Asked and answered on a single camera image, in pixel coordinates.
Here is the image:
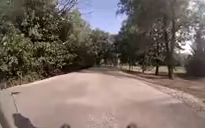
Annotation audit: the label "pale brown dirt path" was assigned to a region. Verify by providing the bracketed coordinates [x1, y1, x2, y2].
[0, 66, 205, 128]

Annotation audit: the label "sunlit green grass lawn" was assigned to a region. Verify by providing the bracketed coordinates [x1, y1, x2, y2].
[122, 65, 188, 75]

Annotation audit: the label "robot's own part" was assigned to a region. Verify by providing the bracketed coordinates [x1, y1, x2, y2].
[60, 123, 72, 128]
[126, 122, 138, 128]

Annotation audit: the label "row of tall trees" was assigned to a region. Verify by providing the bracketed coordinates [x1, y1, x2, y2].
[115, 0, 205, 80]

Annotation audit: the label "dense green trees and bushes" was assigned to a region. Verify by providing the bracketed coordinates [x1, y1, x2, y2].
[0, 0, 118, 92]

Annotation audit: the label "shaded bare earth ground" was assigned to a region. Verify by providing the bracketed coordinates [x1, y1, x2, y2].
[121, 68, 205, 105]

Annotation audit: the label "pale gravel strip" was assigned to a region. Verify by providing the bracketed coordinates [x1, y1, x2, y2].
[120, 70, 205, 115]

